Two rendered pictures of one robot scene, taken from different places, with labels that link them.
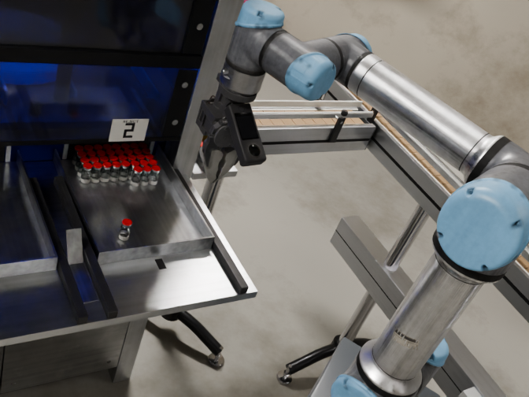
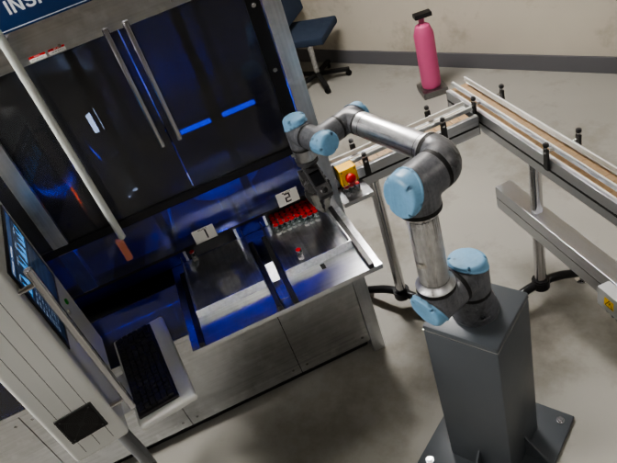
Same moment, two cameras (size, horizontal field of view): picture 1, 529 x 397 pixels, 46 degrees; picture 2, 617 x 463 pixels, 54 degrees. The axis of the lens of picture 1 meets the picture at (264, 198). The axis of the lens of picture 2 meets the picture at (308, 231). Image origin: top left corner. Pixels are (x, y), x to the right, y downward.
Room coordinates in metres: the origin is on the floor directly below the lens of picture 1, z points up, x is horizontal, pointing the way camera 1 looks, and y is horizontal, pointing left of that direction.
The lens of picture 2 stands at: (-0.39, -0.75, 2.28)
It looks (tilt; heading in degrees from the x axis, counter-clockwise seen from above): 37 degrees down; 34
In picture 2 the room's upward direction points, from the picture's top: 20 degrees counter-clockwise
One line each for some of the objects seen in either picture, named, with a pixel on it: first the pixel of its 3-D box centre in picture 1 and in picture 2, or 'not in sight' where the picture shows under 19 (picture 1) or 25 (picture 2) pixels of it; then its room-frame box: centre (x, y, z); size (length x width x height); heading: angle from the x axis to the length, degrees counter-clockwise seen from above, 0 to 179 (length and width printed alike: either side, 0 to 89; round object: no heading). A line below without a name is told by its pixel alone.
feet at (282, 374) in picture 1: (337, 354); (541, 288); (1.69, -0.47, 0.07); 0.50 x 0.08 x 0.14; 132
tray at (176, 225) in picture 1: (131, 198); (304, 233); (1.10, 0.28, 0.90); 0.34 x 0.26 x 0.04; 42
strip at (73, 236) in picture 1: (81, 264); (276, 279); (0.84, 0.28, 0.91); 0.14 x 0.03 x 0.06; 42
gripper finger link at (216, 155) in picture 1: (207, 158); (315, 200); (1.01, 0.13, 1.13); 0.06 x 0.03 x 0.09; 42
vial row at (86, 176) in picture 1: (120, 171); (296, 220); (1.16, 0.34, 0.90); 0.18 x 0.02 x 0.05; 132
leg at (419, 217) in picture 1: (379, 283); (537, 226); (1.69, -0.47, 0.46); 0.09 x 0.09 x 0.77; 42
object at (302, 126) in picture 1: (277, 120); (398, 144); (1.65, 0.05, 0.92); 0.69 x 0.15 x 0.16; 132
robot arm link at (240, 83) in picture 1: (240, 76); (304, 152); (1.02, 0.12, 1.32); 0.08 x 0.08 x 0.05
